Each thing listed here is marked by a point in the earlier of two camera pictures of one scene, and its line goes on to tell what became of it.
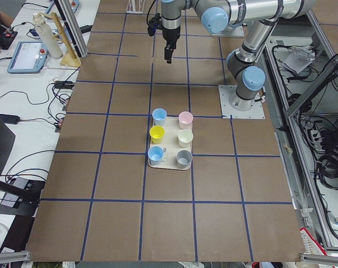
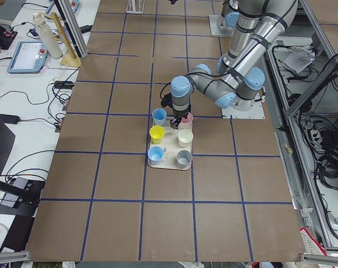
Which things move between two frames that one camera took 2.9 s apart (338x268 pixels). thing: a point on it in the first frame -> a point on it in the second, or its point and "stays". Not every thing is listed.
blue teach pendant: [29, 57] stays
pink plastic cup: [185, 119] stays
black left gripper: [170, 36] -> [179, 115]
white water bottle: [47, 36] stays
